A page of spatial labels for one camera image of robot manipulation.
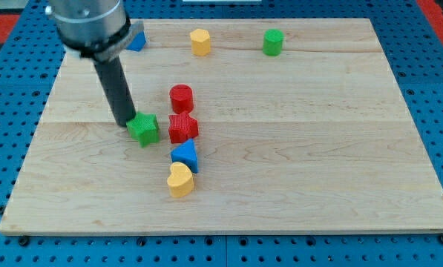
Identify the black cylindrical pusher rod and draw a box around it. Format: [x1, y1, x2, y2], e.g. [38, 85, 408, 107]
[94, 57, 136, 127]

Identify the green star block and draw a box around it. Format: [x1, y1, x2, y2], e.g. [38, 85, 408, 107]
[126, 112, 160, 148]

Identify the yellow heart block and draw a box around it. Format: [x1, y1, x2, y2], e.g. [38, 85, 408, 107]
[167, 162, 194, 198]

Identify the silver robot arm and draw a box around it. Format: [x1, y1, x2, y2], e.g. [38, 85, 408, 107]
[45, 0, 144, 127]

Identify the blue block behind arm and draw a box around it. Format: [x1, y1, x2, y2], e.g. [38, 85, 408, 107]
[126, 31, 146, 52]

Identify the red cylinder block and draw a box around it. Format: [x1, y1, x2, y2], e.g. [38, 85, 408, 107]
[169, 84, 194, 113]

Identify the red star block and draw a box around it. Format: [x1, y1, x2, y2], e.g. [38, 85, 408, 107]
[168, 111, 199, 143]

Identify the yellow hexagon block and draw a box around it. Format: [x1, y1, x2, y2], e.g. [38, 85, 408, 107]
[189, 28, 211, 56]

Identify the blue triangle block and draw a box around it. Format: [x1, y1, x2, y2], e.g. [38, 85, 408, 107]
[171, 139, 199, 174]

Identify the wooden board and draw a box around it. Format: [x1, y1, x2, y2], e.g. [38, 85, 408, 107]
[0, 19, 443, 236]

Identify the green cylinder block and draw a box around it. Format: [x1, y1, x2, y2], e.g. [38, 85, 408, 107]
[262, 28, 284, 56]

